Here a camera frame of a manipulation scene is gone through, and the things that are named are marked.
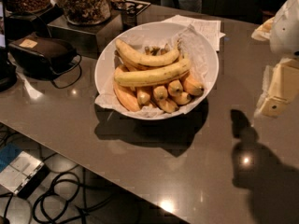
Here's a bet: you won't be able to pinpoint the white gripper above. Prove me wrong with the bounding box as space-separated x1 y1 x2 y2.
256 0 299 117

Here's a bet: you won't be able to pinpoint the long yellow banana front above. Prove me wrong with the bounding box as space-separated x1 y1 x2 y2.
114 59 192 87

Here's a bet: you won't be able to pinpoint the long yellow banana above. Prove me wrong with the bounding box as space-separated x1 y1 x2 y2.
114 59 192 87
115 38 179 67

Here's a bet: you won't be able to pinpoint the banana right end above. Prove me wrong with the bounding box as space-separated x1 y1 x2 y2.
181 73 205 96

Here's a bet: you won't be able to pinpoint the white bowl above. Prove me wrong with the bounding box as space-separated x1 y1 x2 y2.
93 21 220 121

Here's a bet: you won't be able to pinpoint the small banana right lower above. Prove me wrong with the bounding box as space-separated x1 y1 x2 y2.
172 91 192 105

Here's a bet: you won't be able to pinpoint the small banana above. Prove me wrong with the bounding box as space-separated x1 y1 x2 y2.
152 85 168 101
136 87 151 105
172 91 192 105
157 98 178 113
167 79 183 97

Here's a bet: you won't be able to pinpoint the small banana upper middle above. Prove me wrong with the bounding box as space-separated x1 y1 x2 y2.
167 79 183 97

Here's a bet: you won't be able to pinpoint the small banana bottom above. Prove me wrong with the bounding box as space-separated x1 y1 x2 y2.
157 98 178 113

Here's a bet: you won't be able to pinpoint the long yellow banana rear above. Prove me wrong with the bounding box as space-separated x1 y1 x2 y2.
115 38 179 67

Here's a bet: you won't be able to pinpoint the orange banana left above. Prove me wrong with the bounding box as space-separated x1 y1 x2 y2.
112 64 142 113

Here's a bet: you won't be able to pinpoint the white paper sheet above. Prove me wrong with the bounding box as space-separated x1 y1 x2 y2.
164 15 225 51

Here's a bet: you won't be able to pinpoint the person in background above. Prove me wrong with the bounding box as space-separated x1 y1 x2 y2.
160 0 262 23

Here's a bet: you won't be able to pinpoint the black tray with items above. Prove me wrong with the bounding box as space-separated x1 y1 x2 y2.
112 0 150 16

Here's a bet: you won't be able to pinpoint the dark metal stand block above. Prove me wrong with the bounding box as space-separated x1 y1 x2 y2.
49 10 122 59

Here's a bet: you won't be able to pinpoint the glass jar of granola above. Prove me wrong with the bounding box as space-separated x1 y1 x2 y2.
59 0 111 25

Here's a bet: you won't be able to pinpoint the black device with label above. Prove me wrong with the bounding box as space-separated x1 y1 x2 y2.
8 35 78 80

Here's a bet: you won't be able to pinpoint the blue white box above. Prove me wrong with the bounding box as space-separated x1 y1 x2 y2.
0 143 50 199

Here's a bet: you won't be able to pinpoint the black cable on table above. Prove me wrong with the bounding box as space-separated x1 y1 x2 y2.
50 53 83 90

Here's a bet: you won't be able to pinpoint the black floor cables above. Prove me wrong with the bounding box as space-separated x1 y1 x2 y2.
0 124 141 224

